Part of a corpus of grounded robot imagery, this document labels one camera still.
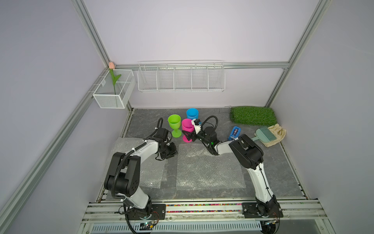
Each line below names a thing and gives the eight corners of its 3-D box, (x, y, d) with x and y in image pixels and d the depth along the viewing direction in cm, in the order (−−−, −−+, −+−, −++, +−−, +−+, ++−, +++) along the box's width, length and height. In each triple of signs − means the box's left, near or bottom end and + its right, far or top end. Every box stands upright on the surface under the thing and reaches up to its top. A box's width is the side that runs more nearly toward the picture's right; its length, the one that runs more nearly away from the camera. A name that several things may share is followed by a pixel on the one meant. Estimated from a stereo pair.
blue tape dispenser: (227, 139, 104) (229, 135, 100) (232, 129, 110) (233, 125, 106) (236, 143, 102) (237, 139, 98) (240, 132, 108) (241, 128, 104)
